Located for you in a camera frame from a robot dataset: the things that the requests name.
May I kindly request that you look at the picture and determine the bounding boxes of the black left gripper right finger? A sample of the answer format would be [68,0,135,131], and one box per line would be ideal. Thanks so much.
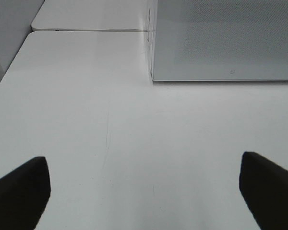
[239,152,288,230]

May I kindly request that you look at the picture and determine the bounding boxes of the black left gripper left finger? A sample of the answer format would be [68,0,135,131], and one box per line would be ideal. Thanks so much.
[0,157,51,230]

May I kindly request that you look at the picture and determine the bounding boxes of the white microwave door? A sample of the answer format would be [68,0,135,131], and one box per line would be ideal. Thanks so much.
[152,0,288,82]

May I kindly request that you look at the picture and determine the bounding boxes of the white microwave oven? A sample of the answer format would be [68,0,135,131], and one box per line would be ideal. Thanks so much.
[147,0,288,82]

